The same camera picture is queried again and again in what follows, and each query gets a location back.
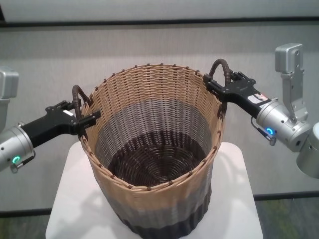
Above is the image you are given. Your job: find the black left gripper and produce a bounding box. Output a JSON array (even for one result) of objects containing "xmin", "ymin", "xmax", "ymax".
[{"xmin": 19, "ymin": 100, "xmax": 102, "ymax": 150}]

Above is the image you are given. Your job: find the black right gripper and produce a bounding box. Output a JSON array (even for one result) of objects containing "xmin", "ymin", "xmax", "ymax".
[{"xmin": 202, "ymin": 71, "xmax": 274, "ymax": 118}]

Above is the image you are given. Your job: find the tan grey black woven basket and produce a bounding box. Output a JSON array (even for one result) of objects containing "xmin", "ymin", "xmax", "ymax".
[{"xmin": 71, "ymin": 58, "xmax": 234, "ymax": 237}]

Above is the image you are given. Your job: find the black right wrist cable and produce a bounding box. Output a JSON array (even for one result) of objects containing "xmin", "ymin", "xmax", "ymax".
[{"xmin": 250, "ymin": 117, "xmax": 276, "ymax": 145}]

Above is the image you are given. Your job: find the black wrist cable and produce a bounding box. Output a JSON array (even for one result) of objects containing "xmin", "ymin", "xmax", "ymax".
[
  {"xmin": 10, "ymin": 151, "xmax": 37, "ymax": 174},
  {"xmin": 250, "ymin": 117, "xmax": 276, "ymax": 145}
]

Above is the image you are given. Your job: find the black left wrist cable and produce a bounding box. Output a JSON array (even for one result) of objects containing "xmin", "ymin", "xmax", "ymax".
[{"xmin": 10, "ymin": 151, "xmax": 37, "ymax": 174}]

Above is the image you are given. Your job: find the black wall board rail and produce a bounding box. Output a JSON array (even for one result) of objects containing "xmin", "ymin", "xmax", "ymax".
[{"xmin": 0, "ymin": 18, "xmax": 319, "ymax": 27}]

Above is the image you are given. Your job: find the white wall board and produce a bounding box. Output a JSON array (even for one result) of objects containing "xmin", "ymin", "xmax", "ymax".
[{"xmin": 0, "ymin": 0, "xmax": 319, "ymax": 22}]

